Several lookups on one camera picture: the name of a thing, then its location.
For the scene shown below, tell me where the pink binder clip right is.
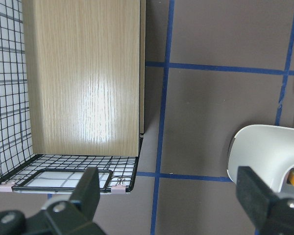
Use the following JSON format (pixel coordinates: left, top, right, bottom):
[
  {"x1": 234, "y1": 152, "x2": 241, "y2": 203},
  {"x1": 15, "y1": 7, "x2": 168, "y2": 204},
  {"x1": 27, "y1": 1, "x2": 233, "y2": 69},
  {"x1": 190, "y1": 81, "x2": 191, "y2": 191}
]
[{"x1": 111, "y1": 178, "x2": 126, "y2": 194}]

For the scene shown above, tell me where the white two-slot toaster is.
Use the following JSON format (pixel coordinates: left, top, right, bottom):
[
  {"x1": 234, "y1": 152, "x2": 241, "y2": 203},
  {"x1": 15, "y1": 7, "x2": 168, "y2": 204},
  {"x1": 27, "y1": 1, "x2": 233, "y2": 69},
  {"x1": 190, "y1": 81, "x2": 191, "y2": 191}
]
[{"x1": 227, "y1": 124, "x2": 294, "y2": 195}]

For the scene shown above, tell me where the pink binder clip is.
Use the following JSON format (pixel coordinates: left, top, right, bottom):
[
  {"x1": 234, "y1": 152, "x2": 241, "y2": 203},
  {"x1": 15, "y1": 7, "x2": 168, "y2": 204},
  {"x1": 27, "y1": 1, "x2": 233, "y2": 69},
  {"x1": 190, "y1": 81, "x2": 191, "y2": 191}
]
[
  {"x1": 111, "y1": 178, "x2": 126, "y2": 194},
  {"x1": 0, "y1": 184, "x2": 15, "y2": 192}
]

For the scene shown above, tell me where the wire basket with wooden board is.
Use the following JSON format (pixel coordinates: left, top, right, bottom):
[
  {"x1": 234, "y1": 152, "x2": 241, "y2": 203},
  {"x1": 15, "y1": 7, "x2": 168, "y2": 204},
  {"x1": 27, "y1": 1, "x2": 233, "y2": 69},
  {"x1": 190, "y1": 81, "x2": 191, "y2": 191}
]
[{"x1": 0, "y1": 0, "x2": 146, "y2": 193}]

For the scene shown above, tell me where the pink binder clip left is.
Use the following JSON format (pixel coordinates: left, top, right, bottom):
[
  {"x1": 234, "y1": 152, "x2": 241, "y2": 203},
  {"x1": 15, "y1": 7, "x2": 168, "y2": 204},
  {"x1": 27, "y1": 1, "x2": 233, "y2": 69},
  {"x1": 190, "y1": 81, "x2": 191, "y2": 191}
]
[{"x1": 0, "y1": 184, "x2": 15, "y2": 192}]

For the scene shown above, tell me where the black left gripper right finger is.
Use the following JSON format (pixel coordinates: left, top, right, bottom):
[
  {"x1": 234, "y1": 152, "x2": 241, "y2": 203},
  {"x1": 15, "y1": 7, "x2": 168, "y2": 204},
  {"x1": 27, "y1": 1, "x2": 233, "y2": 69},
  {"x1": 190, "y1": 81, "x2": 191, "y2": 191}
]
[{"x1": 236, "y1": 166, "x2": 294, "y2": 235}]

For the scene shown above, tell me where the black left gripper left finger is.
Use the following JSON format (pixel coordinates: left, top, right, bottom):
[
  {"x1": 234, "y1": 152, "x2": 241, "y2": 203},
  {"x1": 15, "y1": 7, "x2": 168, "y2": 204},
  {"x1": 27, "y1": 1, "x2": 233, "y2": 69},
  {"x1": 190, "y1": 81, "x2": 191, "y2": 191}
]
[{"x1": 0, "y1": 167, "x2": 105, "y2": 235}]

